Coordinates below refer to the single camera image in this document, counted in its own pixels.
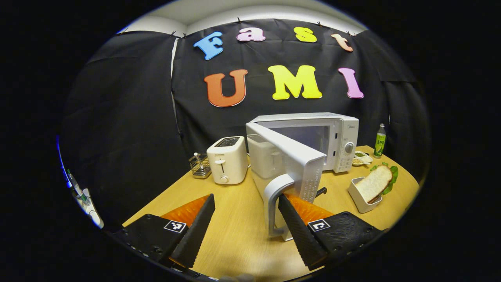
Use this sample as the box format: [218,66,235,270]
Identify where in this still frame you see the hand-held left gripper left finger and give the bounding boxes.
[112,193,216,269]

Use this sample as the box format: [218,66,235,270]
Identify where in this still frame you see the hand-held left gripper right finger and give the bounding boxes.
[278,193,386,271]

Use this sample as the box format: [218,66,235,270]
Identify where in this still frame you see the white microwave oven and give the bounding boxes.
[246,113,359,241]

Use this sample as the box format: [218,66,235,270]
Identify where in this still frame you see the sandwich with lettuce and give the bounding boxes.
[354,163,399,204]

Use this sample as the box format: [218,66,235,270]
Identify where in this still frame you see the white rectangular tray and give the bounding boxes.
[348,177,383,214]

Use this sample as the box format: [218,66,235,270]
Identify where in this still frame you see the white toaster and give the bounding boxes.
[206,136,249,185]

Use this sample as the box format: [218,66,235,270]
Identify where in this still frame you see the white divided snack dish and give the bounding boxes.
[351,151,373,167]

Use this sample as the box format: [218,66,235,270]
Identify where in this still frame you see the white flat object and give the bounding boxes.
[80,188,105,229]

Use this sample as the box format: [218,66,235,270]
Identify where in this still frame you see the green drink bottle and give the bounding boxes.
[373,123,387,159]

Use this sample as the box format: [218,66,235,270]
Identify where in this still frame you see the green pen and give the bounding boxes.
[67,168,85,202]

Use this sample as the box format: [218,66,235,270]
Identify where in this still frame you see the wire mesh basket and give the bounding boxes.
[189,153,212,179]

